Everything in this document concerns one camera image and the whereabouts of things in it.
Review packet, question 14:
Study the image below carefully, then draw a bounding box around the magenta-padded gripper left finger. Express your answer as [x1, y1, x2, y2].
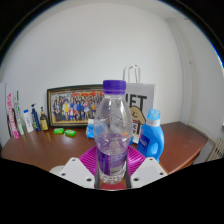
[57, 145, 99, 190]

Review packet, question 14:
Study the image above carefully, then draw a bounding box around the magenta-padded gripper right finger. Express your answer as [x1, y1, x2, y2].
[125, 145, 168, 190]

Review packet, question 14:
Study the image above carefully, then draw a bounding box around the clear purple-capped water bottle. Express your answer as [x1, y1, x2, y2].
[93, 79, 134, 185]

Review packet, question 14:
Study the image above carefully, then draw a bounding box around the blue detergent bottle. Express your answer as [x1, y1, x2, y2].
[136, 108, 166, 164]

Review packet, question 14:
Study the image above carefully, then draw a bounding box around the flat round red coaster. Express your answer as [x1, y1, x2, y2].
[99, 181, 128, 191]

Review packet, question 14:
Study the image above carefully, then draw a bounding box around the blue tissue pack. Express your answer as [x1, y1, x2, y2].
[85, 118, 96, 140]

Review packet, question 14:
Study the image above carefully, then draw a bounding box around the amber pump bottle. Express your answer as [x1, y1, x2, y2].
[39, 106, 50, 132]

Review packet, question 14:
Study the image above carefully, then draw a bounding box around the dark blue pump bottle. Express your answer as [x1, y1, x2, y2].
[30, 103, 42, 132]

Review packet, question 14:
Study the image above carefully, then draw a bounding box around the framed group photo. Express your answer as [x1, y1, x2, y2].
[46, 84, 105, 130]

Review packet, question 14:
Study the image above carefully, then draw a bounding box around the white blue-capped lotion bottle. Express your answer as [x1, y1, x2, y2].
[22, 109, 35, 134]

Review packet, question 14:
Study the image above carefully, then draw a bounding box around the white radiator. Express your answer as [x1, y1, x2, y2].
[207, 135, 224, 163]

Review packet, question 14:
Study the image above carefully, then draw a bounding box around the white paper gift bag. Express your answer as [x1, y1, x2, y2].
[122, 64, 156, 145]

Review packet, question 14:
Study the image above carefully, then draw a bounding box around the white book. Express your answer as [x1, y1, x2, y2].
[12, 90, 27, 136]

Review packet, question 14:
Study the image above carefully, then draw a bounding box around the pink book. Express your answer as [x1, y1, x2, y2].
[5, 92, 20, 140]

